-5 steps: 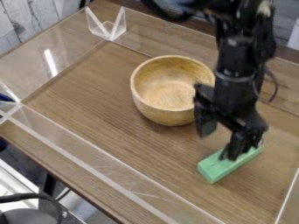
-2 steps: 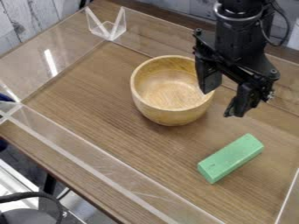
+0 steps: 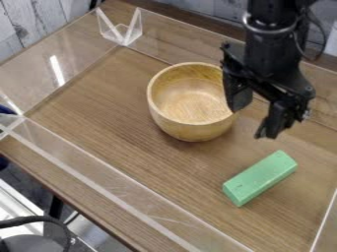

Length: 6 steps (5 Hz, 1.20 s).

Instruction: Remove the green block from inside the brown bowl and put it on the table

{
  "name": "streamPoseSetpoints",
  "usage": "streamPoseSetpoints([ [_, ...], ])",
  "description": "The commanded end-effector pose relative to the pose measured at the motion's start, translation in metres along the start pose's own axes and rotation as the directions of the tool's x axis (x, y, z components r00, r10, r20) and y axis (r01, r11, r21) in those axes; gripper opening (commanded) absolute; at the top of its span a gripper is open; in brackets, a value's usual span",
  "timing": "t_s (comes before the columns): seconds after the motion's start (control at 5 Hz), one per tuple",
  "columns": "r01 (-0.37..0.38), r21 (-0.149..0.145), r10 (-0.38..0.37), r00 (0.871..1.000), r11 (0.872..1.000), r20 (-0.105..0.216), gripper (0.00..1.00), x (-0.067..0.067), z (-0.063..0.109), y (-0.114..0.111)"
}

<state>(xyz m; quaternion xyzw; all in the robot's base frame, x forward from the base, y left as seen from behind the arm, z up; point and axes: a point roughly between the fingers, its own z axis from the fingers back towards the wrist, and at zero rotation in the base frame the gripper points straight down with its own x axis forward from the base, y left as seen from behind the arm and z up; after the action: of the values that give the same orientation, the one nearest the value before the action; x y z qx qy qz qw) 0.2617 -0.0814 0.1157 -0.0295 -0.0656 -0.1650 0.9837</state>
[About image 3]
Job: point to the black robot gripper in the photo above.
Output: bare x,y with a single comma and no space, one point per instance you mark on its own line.
263,67

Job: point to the brown wooden bowl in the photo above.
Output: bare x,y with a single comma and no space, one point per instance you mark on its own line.
186,102

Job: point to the green rectangular block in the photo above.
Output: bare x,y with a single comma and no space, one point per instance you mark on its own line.
258,178

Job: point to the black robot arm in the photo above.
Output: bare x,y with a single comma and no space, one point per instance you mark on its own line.
279,15

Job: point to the black table leg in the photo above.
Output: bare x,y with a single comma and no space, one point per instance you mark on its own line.
54,208

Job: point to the clear acrylic corner bracket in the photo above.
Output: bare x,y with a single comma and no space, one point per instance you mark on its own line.
120,34

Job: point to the clear acrylic tray wall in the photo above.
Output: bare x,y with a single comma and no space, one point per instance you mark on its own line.
152,179

